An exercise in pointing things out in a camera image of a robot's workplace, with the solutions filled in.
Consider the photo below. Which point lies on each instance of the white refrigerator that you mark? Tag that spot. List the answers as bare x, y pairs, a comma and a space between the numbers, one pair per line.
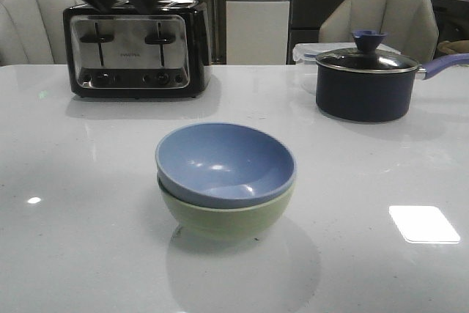
257, 32

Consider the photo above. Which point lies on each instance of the dark counter cabinet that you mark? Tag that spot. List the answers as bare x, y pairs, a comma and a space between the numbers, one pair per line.
311, 9

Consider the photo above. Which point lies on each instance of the clear plastic food container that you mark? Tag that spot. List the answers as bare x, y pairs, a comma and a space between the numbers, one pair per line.
304, 57

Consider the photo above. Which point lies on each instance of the beige chair right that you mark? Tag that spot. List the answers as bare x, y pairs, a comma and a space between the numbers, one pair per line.
410, 25

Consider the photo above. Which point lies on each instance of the beige chair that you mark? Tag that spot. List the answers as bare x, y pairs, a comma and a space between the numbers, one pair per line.
32, 31
410, 25

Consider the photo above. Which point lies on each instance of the dark blue saucepan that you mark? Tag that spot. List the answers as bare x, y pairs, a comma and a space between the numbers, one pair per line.
374, 97

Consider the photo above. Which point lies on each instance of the black chrome four-slot toaster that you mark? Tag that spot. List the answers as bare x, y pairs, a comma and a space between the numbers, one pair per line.
124, 54

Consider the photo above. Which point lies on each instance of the beige chair left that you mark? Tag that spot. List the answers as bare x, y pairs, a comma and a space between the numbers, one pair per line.
32, 31

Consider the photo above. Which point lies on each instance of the glass pot lid blue knob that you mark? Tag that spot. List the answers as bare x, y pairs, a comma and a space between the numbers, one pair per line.
366, 57

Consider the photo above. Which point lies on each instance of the blue bowl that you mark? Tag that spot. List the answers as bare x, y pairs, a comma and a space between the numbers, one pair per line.
223, 165

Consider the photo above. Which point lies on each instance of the green bowl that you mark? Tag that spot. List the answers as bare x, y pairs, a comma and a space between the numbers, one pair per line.
232, 224

